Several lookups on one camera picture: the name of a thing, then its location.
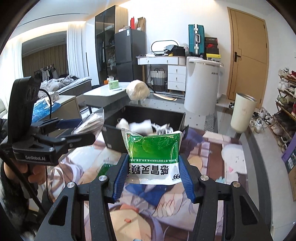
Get white foam piece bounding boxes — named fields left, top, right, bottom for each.
left=116, top=118, right=153, bottom=136

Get green white medicine packet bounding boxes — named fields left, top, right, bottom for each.
left=121, top=128, right=183, bottom=185

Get bagged white adidas socks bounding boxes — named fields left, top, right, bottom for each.
left=72, top=108, right=104, bottom=137

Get person's left hand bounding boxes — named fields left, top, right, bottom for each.
left=4, top=159, right=46, bottom=185

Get bed with clothes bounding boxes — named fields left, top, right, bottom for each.
left=40, top=75, right=92, bottom=96

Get black cardboard box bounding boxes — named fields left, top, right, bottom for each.
left=102, top=106, right=186, bottom=153

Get green tissue box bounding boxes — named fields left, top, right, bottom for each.
left=108, top=80, right=119, bottom=89

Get beige wig head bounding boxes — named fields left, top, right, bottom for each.
left=126, top=80, right=150, bottom=100

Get black refrigerator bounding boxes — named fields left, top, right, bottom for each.
left=114, top=29, right=146, bottom=82

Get shoe rack with shoes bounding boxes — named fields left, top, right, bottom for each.
left=270, top=67, right=295, bottom=152

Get woven basket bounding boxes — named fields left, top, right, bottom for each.
left=150, top=68, right=167, bottom=86

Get dark glass wardrobe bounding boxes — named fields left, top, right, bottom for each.
left=95, top=5, right=128, bottom=85

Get cream cylindrical bin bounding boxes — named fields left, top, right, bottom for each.
left=230, top=93, right=257, bottom=133

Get oval desk mirror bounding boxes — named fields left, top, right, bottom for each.
left=151, top=40, right=179, bottom=56

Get white dressing desk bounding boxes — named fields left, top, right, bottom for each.
left=137, top=56, right=186, bottom=92

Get white cylindrical appliance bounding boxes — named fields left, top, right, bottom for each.
left=184, top=57, right=223, bottom=116

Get teal suitcase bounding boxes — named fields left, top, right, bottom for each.
left=188, top=24, right=206, bottom=58

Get stacked shoe boxes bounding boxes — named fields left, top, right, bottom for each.
left=205, top=37, right=221, bottom=62

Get wooden door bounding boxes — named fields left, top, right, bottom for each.
left=227, top=7, right=269, bottom=108

